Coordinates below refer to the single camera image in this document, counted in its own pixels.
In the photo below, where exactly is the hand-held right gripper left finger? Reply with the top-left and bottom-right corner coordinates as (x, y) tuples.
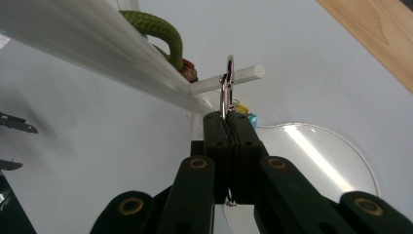
(203, 111), (231, 205)

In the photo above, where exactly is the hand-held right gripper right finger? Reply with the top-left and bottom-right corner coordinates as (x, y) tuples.
(226, 111), (270, 207)

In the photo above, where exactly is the white peg stand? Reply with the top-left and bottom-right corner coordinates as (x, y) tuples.
(0, 0), (381, 234)

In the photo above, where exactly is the green rope loop keychain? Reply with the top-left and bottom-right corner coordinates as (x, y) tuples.
(119, 10), (199, 83)

